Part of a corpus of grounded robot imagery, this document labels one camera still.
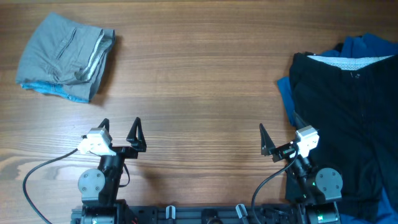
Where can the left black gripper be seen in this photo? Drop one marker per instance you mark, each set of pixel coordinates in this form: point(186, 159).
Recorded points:
point(137, 144)

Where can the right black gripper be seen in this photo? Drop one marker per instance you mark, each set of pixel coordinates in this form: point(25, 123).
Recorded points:
point(268, 147)

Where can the black shorts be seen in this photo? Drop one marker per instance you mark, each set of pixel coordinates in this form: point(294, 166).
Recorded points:
point(353, 104)

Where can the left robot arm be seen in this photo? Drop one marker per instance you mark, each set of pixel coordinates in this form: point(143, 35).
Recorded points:
point(99, 187)

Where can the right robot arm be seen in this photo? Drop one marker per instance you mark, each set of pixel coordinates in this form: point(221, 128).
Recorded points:
point(320, 187)

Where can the folded light blue garment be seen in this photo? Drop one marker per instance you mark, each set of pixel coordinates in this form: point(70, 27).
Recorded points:
point(52, 89)

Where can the folded grey shorts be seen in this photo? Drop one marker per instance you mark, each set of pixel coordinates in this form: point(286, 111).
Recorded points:
point(66, 53)

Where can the blue t-shirt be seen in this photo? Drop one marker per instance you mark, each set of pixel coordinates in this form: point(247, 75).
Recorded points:
point(367, 45)

